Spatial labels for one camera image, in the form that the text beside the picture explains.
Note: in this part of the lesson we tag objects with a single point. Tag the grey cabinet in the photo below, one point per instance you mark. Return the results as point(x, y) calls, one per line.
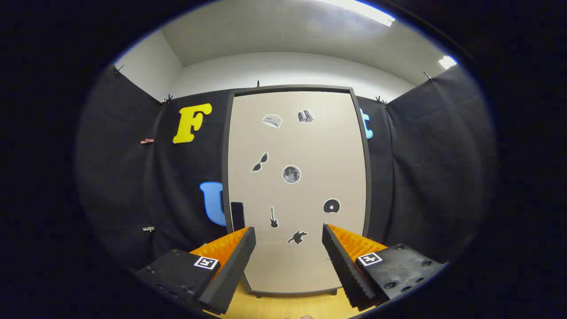
point(288, 88)

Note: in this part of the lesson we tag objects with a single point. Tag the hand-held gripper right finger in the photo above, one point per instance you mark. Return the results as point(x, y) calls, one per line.
point(343, 270)

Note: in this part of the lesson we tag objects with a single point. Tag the small ceiling light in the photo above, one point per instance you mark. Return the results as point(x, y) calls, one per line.
point(447, 62)

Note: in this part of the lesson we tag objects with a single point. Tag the long ceiling light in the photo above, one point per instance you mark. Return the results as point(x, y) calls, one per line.
point(359, 11)

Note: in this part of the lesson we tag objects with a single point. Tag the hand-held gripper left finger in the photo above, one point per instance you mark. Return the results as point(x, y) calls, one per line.
point(234, 274)

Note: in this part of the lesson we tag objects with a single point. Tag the black backdrop cloth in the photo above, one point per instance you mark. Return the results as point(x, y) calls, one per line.
point(421, 177)

